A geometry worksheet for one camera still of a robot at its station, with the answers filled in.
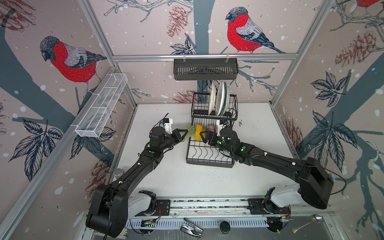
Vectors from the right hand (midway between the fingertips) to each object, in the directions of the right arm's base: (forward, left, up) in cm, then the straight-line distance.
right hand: (203, 136), depth 80 cm
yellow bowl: (+10, +3, -7) cm, 13 cm away
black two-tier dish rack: (-1, +3, -17) cm, 17 cm away
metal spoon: (-33, -54, -18) cm, 66 cm away
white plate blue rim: (+11, -9, +18) cm, 23 cm away
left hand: (0, +8, +5) cm, 9 cm away
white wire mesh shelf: (+5, +54, +15) cm, 56 cm away
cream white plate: (+14, -5, +15) cm, 21 cm away
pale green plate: (+12, -13, +17) cm, 24 cm away
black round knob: (-39, -10, -9) cm, 41 cm away
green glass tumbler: (+1, +6, +3) cm, 7 cm away
